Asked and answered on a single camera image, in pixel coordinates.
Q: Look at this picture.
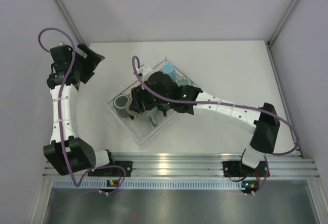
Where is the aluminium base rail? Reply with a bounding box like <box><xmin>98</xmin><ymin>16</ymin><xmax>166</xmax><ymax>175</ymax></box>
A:
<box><xmin>42</xmin><ymin>152</ymin><xmax>321</xmax><ymax>178</ymax></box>

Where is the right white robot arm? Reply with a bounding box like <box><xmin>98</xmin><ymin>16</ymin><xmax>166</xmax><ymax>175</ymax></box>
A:
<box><xmin>126</xmin><ymin>71</ymin><xmax>280</xmax><ymax>177</ymax></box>

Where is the right aluminium frame post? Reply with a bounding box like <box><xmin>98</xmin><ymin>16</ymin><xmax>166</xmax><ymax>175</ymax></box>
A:
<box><xmin>266</xmin><ymin>0</ymin><xmax>312</xmax><ymax>50</ymax></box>

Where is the dark grey glazed mug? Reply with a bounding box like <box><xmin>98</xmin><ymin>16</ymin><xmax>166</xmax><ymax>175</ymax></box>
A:
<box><xmin>139</xmin><ymin>106</ymin><xmax>158</xmax><ymax>127</ymax></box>

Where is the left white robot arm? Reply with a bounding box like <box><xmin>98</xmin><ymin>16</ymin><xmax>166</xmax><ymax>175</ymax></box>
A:
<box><xmin>43</xmin><ymin>44</ymin><xmax>117</xmax><ymax>176</ymax></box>

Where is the black mug white interior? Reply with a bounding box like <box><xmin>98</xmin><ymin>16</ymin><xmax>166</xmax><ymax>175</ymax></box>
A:
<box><xmin>158</xmin><ymin>106</ymin><xmax>170</xmax><ymax>117</ymax></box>

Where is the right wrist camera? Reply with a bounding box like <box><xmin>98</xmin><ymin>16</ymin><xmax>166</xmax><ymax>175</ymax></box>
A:
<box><xmin>137</xmin><ymin>65</ymin><xmax>154</xmax><ymax>79</ymax></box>

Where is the perforated cable duct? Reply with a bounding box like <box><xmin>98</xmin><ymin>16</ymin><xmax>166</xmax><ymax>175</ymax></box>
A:
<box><xmin>52</xmin><ymin>178</ymin><xmax>245</xmax><ymax>190</ymax></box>

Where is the olive beige small mug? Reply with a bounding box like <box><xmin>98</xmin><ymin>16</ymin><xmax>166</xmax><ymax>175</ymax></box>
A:
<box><xmin>125</xmin><ymin>99</ymin><xmax>140</xmax><ymax>118</ymax></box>

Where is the dark green cup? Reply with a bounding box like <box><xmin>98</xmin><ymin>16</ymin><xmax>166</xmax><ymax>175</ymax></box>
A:
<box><xmin>113</xmin><ymin>94</ymin><xmax>130</xmax><ymax>118</ymax></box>

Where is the aluminium frame post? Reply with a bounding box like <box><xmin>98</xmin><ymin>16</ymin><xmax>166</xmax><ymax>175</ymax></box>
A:
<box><xmin>53</xmin><ymin>0</ymin><xmax>90</xmax><ymax>46</ymax></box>
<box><xmin>266</xmin><ymin>0</ymin><xmax>312</xmax><ymax>50</ymax></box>

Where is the left aluminium frame post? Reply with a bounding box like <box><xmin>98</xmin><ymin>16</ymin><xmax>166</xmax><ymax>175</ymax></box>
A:
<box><xmin>53</xmin><ymin>0</ymin><xmax>90</xmax><ymax>46</ymax></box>

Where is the light blue mug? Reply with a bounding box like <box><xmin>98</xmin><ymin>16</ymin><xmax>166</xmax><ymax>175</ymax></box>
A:
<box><xmin>161</xmin><ymin>64</ymin><xmax>176</xmax><ymax>81</ymax></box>

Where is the teal speckled ceramic mug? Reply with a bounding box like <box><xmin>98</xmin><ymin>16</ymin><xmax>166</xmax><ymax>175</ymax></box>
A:
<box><xmin>176</xmin><ymin>76</ymin><xmax>192</xmax><ymax>87</ymax></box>

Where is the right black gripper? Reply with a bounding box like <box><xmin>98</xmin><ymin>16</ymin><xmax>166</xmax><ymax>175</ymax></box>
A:
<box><xmin>131</xmin><ymin>84</ymin><xmax>171</xmax><ymax>115</ymax></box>

